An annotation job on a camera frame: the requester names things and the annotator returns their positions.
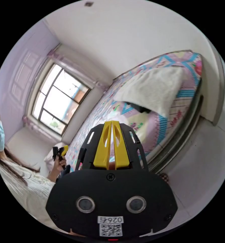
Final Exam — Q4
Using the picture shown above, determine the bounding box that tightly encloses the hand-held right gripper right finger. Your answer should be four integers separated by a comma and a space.
112, 120, 130, 170

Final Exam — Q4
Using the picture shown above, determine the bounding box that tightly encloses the person's body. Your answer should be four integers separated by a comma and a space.
0, 102, 57, 231

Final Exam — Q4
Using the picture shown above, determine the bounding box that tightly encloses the bed with colourful printed quilt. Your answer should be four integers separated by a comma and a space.
67, 50, 205, 174

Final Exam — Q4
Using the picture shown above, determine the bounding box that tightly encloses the white fluffy blanket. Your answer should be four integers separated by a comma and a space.
113, 67, 183, 118

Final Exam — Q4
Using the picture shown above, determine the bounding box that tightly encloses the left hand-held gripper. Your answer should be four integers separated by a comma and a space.
52, 145, 71, 180

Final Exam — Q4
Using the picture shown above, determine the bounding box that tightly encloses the window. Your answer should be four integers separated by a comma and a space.
30, 62, 92, 135

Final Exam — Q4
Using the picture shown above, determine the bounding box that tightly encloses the black jacket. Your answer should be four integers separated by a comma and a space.
125, 102, 151, 114

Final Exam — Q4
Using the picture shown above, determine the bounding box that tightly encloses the person's left forearm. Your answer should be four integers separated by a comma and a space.
47, 169, 61, 183

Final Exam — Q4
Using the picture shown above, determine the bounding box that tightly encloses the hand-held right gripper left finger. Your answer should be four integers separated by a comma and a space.
93, 121, 112, 170

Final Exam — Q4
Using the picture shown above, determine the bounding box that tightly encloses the person's left hand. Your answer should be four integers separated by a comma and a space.
53, 155, 67, 176

